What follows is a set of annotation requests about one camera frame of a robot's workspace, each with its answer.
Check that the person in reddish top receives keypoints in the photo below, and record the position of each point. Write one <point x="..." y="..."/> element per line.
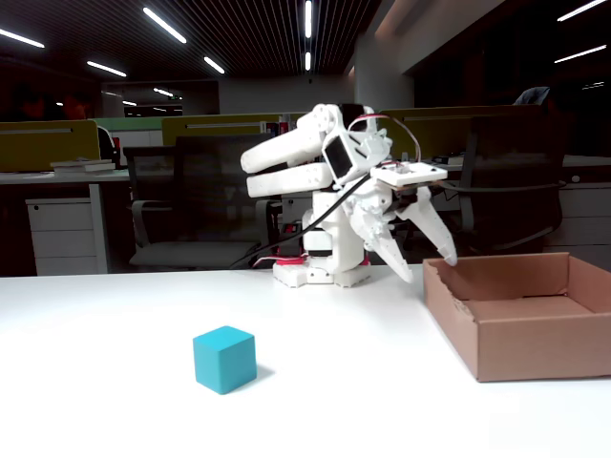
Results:
<point x="76" y="107"/>

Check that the white arm base block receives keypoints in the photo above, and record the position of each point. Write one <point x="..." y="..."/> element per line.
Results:
<point x="305" y="279"/>

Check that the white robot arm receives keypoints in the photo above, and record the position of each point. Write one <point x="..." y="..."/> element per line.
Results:
<point x="286" y="152"/>

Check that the white drawer cabinet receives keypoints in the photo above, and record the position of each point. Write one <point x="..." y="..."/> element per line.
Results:
<point x="62" y="238"/>

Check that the stack of books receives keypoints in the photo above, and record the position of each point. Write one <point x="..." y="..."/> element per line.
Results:
<point x="83" y="165"/>

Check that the light green desk partition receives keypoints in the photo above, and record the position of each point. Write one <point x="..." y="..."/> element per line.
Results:
<point x="133" y="123"/>

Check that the white ceiling strip light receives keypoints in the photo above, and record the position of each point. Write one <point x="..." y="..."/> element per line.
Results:
<point x="106" y="68"/>
<point x="164" y="25"/>
<point x="308" y="61"/>
<point x="308" y="19"/>
<point x="581" y="10"/>
<point x="21" y="38"/>
<point x="214" y="65"/>
<point x="580" y="54"/>

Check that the white office desk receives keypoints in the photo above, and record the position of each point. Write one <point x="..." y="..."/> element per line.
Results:
<point x="48" y="177"/>
<point x="587" y="162"/>

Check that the black mesh office chair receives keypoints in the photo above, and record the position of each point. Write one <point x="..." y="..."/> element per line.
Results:
<point x="200" y="191"/>
<point x="515" y="157"/>

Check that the blue cube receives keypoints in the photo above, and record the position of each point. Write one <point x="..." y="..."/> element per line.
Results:
<point x="224" y="362"/>

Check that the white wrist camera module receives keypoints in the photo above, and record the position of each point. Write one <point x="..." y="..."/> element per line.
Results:
<point x="410" y="174"/>

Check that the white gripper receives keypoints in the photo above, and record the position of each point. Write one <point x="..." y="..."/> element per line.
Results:
<point x="378" y="220"/>

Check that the person in blue shirt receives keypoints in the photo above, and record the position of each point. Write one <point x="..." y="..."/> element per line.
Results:
<point x="532" y="95"/>

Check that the yellow-green desk partition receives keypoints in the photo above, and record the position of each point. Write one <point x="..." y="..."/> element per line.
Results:
<point x="444" y="133"/>
<point x="215" y="125"/>
<point x="43" y="148"/>

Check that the brown cardboard box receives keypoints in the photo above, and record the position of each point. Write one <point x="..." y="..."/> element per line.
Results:
<point x="539" y="348"/>

